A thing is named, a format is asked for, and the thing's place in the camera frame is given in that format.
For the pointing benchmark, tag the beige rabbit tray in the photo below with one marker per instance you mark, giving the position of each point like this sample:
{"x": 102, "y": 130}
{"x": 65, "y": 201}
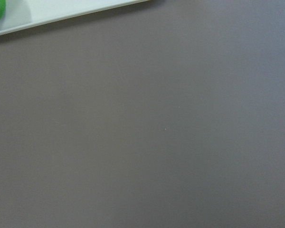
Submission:
{"x": 24, "y": 14}

